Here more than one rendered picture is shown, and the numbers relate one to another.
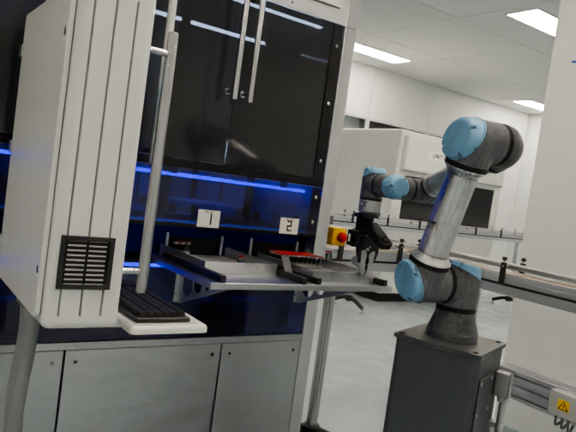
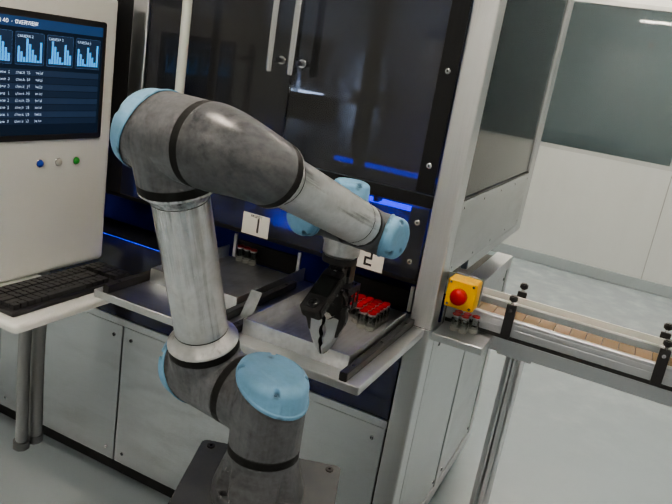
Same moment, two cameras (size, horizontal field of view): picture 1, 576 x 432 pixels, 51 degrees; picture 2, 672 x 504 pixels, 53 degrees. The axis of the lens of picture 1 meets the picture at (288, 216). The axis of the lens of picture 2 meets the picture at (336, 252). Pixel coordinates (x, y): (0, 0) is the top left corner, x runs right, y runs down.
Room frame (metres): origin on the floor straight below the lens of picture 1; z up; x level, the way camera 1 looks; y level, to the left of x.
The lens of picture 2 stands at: (1.35, -1.38, 1.50)
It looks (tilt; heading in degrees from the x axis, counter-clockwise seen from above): 16 degrees down; 59
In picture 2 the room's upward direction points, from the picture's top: 9 degrees clockwise
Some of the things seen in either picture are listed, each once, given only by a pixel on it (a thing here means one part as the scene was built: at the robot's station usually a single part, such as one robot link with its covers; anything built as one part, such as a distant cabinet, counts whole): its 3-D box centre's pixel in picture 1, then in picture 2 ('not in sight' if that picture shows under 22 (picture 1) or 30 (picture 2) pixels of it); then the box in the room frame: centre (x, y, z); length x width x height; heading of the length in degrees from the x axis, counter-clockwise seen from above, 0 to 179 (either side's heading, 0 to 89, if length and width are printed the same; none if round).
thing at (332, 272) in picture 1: (314, 267); (329, 322); (2.13, -0.11, 0.90); 0.34 x 0.26 x 0.04; 35
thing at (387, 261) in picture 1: (361, 251); (583, 338); (2.72, -0.35, 0.92); 0.69 x 0.16 x 0.16; 125
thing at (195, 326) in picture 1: (123, 308); (51, 291); (1.59, 0.40, 0.79); 0.45 x 0.28 x 0.03; 35
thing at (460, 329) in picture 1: (453, 321); (260, 468); (1.79, -0.53, 0.84); 0.15 x 0.15 x 0.10
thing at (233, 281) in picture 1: (268, 272); (270, 309); (2.05, 0.04, 0.87); 0.70 x 0.48 x 0.02; 125
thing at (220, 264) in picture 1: (216, 258); (231, 274); (2.00, 0.22, 0.90); 0.34 x 0.26 x 0.04; 35
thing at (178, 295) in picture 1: (201, 294); not in sight; (1.89, 0.24, 0.80); 0.34 x 0.03 x 0.13; 35
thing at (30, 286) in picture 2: (135, 298); (60, 285); (1.60, 0.37, 0.82); 0.40 x 0.14 x 0.02; 35
